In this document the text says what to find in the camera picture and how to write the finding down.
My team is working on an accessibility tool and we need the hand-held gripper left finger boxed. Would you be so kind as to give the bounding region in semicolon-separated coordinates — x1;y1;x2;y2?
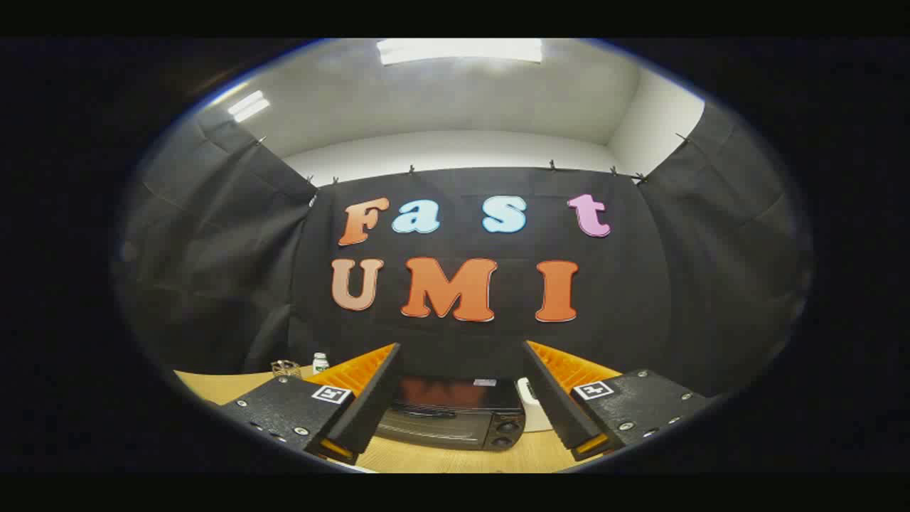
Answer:
213;343;403;466

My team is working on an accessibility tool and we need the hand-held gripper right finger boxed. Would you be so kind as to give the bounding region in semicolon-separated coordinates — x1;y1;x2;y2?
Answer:
523;340;712;463

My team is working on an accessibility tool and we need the black toaster oven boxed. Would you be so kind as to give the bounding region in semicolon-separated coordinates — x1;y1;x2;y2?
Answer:
375;375;527;452

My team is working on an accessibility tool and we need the white bread toaster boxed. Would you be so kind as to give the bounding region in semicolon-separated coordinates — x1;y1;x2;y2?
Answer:
516;377;554;432

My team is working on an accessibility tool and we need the small ceiling light panel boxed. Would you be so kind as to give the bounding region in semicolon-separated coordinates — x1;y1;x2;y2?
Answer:
227;90;271;123

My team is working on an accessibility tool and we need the large ceiling light panel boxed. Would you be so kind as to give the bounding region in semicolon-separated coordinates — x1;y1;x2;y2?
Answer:
377;38;545;66

